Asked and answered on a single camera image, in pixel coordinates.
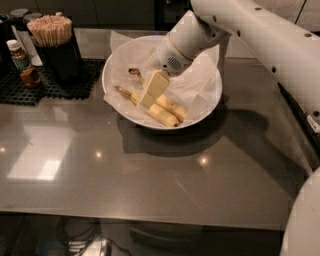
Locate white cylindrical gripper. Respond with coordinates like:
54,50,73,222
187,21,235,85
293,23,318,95
138,34,193,109

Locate yellow banana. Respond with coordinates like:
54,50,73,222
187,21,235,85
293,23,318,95
115,85,180,127
128,68,187,122

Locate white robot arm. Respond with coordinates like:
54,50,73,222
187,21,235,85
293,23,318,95
147,0,320,256

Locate white bowl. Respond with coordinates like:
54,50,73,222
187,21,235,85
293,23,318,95
101,34,224,131

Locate white parchment paper liner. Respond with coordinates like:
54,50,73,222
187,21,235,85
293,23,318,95
103,30,221,128

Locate black chopstick holder cup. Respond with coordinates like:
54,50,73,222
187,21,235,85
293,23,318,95
34,31,84,88

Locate bundle of wooden chopsticks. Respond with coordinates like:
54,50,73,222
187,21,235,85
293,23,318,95
27,13,72,47

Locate small brown sauce bottle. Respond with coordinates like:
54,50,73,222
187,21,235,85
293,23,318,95
20,67,41,88

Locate green sauce bottle white cap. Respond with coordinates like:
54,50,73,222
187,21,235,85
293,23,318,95
6,39,30,71

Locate black grid rubber mat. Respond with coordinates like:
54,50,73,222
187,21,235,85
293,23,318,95
0,59,105,106

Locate dark-lidded shaker jar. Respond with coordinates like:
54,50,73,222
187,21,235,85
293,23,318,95
9,8,44,67

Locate black cables under table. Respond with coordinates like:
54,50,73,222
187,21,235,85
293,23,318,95
55,216,133,256

